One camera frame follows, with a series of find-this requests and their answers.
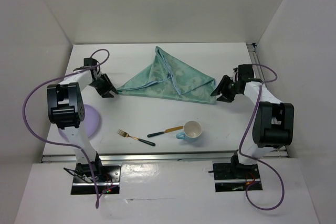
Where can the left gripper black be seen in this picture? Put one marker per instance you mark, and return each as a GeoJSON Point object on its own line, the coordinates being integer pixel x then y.
{"type": "Point", "coordinates": [107, 87]}

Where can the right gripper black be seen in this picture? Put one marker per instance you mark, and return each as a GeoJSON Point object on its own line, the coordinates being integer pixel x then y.
{"type": "Point", "coordinates": [222, 88]}

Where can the green patterned cloth placemat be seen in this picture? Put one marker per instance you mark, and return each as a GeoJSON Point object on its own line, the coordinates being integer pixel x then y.
{"type": "Point", "coordinates": [170, 78]}

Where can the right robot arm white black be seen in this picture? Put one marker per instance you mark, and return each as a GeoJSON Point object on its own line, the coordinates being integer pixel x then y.
{"type": "Point", "coordinates": [248, 152]}

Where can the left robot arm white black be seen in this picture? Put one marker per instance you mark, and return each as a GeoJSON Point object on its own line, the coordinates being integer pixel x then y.
{"type": "Point", "coordinates": [66, 110]}

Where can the purple plastic plate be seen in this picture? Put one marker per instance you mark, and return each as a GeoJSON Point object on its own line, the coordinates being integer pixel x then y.
{"type": "Point", "coordinates": [92, 121]}

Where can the light blue mug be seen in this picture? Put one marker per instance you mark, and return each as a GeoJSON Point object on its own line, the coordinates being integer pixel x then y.
{"type": "Point", "coordinates": [192, 130]}

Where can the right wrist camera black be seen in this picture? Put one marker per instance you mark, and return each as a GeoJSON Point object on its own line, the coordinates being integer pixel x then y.
{"type": "Point", "coordinates": [245, 71]}

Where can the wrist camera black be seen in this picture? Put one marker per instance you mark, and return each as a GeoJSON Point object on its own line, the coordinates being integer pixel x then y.
{"type": "Point", "coordinates": [245, 71]}
{"type": "Point", "coordinates": [90, 62]}

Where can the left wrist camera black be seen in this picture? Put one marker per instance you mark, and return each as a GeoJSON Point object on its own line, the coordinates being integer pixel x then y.
{"type": "Point", "coordinates": [90, 62]}

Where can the gold fork black handle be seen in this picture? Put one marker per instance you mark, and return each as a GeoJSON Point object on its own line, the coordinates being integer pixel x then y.
{"type": "Point", "coordinates": [127, 135]}

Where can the gold knife black handle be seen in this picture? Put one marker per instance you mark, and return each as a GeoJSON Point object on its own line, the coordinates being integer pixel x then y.
{"type": "Point", "coordinates": [165, 131]}

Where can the right side aluminium rail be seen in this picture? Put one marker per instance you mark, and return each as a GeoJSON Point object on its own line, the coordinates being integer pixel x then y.
{"type": "Point", "coordinates": [262, 77]}

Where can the aluminium rail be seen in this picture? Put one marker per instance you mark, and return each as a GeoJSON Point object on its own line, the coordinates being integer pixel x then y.
{"type": "Point", "coordinates": [262, 77]}
{"type": "Point", "coordinates": [148, 157]}

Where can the front aluminium rail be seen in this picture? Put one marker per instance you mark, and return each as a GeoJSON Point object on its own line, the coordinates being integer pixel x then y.
{"type": "Point", "coordinates": [148, 157]}

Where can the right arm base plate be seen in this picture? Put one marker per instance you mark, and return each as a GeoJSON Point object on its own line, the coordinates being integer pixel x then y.
{"type": "Point", "coordinates": [226, 179]}

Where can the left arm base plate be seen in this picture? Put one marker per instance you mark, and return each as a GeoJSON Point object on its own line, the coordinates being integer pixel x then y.
{"type": "Point", "coordinates": [108, 182]}

